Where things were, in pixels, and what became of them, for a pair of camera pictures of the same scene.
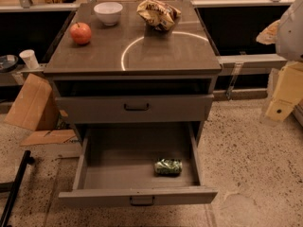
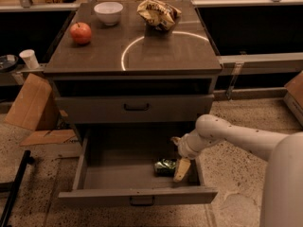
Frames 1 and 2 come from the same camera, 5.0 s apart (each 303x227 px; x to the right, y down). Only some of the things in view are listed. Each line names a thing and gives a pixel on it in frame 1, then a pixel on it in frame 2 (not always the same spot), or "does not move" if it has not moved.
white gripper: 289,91 → 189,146
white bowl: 109,12 does not move
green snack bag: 169,166 does not move
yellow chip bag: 161,16 does not move
